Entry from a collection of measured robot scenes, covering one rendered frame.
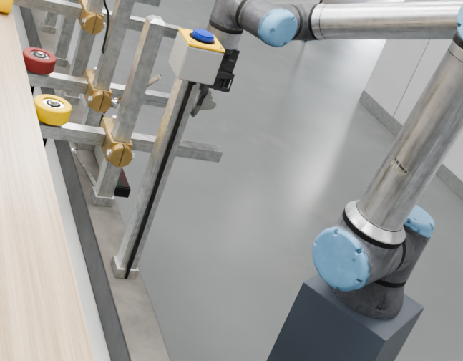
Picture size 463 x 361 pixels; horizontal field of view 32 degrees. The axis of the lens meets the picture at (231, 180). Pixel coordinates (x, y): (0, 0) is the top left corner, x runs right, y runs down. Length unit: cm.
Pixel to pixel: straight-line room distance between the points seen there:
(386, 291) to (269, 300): 105
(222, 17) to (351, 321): 81
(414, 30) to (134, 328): 90
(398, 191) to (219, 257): 150
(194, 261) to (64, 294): 186
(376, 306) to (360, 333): 8
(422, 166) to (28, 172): 80
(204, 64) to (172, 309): 151
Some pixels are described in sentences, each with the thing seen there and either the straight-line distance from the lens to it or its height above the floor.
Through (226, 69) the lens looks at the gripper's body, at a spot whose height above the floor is 97.
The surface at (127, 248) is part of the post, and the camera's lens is 161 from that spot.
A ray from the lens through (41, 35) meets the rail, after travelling 269.
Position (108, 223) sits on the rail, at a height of 70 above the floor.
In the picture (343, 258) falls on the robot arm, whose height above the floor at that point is 80.
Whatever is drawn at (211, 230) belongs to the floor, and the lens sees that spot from 329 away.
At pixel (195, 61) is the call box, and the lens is 141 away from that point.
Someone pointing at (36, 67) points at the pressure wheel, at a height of 89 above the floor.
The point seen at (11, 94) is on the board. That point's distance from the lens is 178.
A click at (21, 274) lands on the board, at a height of 90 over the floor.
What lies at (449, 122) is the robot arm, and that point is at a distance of 169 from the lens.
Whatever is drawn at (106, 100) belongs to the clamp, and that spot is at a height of 86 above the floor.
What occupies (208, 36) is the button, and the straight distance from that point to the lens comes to 142.
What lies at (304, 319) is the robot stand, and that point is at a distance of 209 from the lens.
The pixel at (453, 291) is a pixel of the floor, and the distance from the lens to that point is 369.
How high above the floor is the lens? 166
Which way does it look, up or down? 26 degrees down
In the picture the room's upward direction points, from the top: 21 degrees clockwise
